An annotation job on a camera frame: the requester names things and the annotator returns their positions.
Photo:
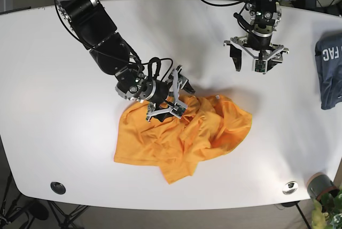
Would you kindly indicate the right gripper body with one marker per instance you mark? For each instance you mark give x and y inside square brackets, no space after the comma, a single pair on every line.
[134,86]

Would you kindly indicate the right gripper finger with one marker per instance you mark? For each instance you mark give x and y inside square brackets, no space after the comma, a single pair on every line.
[171,107]
[178,82]

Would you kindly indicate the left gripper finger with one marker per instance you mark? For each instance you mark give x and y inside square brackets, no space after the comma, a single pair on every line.
[237,48]
[267,59]

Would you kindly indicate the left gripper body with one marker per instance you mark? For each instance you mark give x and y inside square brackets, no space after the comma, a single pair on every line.
[261,29]

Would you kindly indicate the orange yellow T-shirt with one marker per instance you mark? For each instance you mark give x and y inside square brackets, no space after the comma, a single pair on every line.
[211,127]

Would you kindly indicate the dark navy T-shirt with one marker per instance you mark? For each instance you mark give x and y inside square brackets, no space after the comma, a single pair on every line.
[328,64]

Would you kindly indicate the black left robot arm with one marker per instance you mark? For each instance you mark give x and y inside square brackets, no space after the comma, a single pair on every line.
[243,16]

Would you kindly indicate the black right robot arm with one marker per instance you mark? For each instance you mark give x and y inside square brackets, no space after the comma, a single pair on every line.
[94,29]

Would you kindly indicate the black table grommet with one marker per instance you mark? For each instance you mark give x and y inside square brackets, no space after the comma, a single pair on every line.
[58,188]

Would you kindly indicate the silver table grommet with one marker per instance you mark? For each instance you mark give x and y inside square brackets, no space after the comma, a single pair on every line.
[290,188]

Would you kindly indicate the grey plant pot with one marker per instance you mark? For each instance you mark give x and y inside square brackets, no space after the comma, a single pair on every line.
[320,184]

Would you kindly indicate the green potted plant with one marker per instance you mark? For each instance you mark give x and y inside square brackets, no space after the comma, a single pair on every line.
[327,211]

